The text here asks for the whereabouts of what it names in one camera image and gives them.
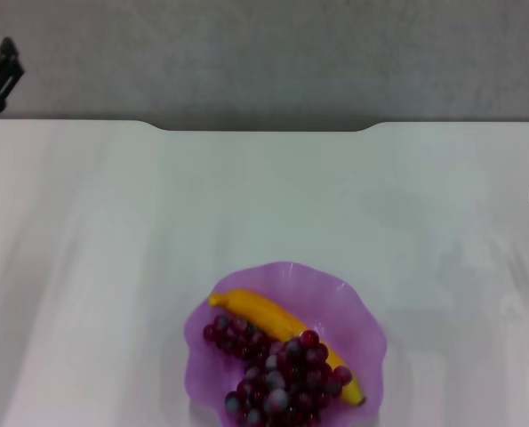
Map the yellow banana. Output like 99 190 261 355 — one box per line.
208 289 366 407

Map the red purple grape bunch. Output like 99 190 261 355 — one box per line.
202 313 353 427

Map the purple wavy plastic plate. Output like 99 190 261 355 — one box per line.
183 261 389 427

